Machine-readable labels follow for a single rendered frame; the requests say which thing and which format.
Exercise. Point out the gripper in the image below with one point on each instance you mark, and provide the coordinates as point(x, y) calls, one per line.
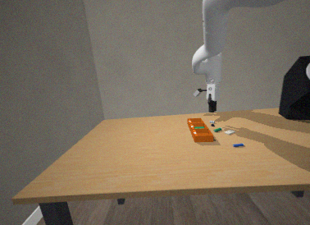
point(213, 94)

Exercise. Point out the orange rack of bins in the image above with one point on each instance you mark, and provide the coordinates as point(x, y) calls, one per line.
point(201, 134)

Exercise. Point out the white domino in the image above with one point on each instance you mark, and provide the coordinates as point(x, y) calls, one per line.
point(229, 132)

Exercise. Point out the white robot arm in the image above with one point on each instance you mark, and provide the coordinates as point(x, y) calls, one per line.
point(215, 22)

